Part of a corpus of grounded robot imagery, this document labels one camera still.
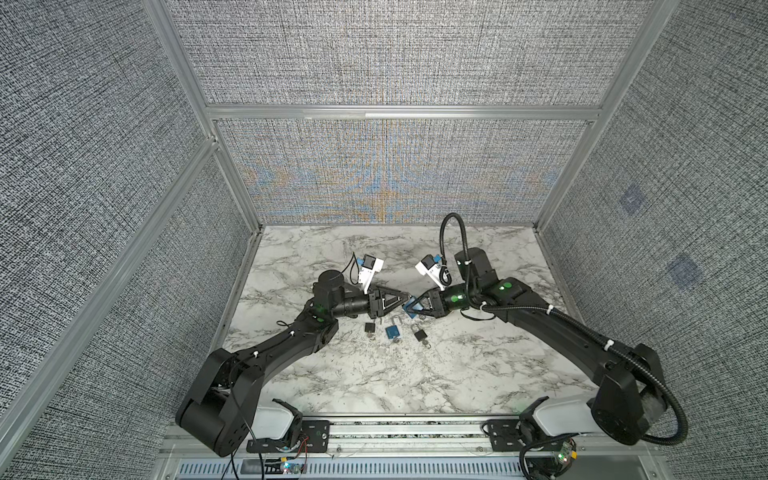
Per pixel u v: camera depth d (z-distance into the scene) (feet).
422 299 2.30
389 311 2.28
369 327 3.03
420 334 2.96
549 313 1.67
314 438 2.41
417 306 2.38
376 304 2.22
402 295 2.40
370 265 2.30
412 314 2.39
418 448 2.39
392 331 2.96
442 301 2.18
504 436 2.38
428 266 2.30
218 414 1.36
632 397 1.34
